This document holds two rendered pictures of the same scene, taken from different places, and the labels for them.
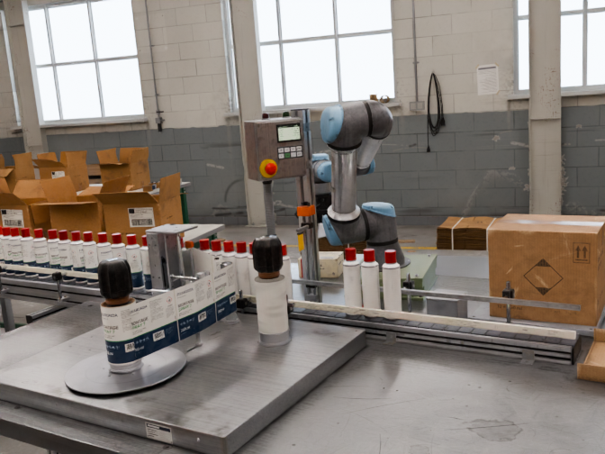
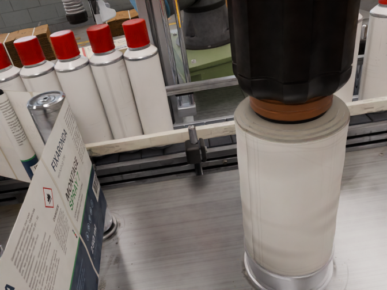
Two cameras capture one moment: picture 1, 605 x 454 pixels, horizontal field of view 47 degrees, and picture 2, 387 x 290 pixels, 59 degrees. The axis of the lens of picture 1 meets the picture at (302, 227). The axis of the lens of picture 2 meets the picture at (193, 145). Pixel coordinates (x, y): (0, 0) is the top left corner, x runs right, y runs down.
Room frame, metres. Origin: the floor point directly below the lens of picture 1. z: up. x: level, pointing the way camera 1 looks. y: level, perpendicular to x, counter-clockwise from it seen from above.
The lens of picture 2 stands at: (1.67, 0.28, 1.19)
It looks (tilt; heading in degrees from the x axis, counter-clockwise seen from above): 33 degrees down; 330
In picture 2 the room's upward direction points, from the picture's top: 10 degrees counter-clockwise
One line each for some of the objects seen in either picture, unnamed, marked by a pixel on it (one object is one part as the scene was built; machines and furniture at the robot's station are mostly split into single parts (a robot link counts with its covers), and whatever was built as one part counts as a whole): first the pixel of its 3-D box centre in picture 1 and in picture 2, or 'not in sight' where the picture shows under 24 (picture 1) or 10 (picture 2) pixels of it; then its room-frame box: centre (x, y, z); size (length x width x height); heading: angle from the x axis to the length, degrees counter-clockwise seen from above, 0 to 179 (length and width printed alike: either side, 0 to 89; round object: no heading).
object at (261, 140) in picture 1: (275, 148); not in sight; (2.23, 0.07, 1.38); 0.17 x 0.10 x 0.19; 114
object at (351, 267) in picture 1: (352, 281); not in sight; (2.01, -0.14, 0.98); 0.05 x 0.05 x 0.20
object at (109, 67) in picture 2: not in sight; (116, 92); (2.17, 0.12, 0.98); 0.05 x 0.05 x 0.20
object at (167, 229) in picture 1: (171, 228); not in sight; (2.24, 0.43, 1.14); 0.14 x 0.11 x 0.01; 59
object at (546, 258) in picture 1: (548, 266); not in sight; (2.01, -0.73, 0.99); 0.30 x 0.24 x 0.27; 60
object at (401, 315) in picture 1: (380, 313); (373, 105); (1.92, -0.21, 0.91); 1.07 x 0.01 x 0.02; 59
